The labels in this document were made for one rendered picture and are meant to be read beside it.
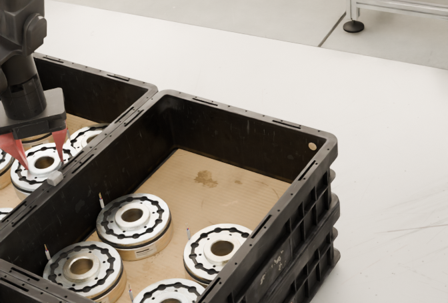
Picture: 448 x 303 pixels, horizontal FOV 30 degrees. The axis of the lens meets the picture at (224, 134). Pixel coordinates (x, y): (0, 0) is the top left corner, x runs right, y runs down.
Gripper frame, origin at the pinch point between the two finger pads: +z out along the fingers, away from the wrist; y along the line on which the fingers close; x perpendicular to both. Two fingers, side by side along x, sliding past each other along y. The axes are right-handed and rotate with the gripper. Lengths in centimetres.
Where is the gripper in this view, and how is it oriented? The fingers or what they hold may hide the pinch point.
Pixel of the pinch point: (43, 159)
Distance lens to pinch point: 122.6
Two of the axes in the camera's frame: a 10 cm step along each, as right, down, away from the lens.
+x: -2.2, -5.7, 7.9
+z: 1.2, 7.9, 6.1
